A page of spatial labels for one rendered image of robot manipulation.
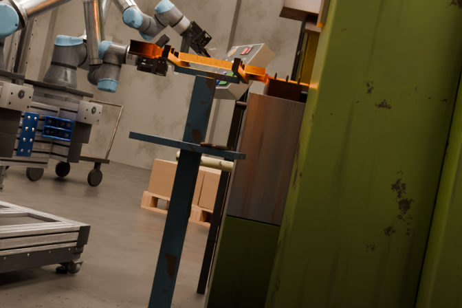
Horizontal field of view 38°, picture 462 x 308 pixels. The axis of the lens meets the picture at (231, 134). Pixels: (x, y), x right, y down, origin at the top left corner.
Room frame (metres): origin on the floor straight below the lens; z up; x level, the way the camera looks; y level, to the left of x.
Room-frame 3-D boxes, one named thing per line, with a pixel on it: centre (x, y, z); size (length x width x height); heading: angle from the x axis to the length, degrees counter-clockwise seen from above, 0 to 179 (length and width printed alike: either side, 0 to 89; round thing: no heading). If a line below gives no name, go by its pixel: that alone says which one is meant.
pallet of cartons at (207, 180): (6.03, -0.07, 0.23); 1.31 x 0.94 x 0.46; 62
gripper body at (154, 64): (2.57, 0.35, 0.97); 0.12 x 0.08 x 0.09; 91
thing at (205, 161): (2.94, 0.00, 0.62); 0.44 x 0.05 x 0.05; 91
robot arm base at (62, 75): (2.93, 0.79, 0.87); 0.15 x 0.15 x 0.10
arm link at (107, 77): (2.58, 0.52, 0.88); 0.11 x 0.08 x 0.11; 29
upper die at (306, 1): (2.60, -0.30, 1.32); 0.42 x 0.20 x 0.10; 91
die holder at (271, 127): (2.55, -0.32, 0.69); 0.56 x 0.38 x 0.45; 91
